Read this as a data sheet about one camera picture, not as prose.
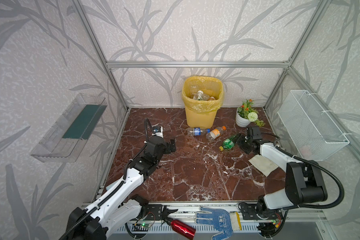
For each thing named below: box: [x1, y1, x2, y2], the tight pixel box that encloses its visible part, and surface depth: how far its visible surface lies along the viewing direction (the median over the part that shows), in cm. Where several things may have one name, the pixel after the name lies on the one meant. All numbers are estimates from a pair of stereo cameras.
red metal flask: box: [160, 205, 196, 240], surface depth 68 cm
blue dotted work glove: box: [195, 206, 234, 240], surface depth 72 cm
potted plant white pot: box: [235, 99, 266, 128], surface depth 101 cm
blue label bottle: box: [187, 127, 211, 136], surface depth 103 cm
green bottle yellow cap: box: [218, 138, 235, 152], surface depth 98 cm
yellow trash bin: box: [181, 76, 224, 129], surface depth 98 cm
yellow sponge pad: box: [229, 212, 243, 231], surface depth 72 cm
